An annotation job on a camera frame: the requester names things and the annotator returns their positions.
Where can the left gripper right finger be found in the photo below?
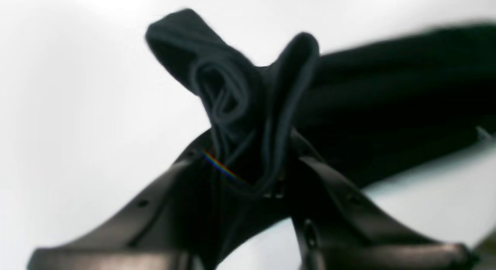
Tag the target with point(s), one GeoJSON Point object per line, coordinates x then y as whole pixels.
{"type": "Point", "coordinates": [340, 228]}

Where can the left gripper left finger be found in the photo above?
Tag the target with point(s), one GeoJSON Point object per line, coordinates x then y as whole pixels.
{"type": "Point", "coordinates": [157, 230]}

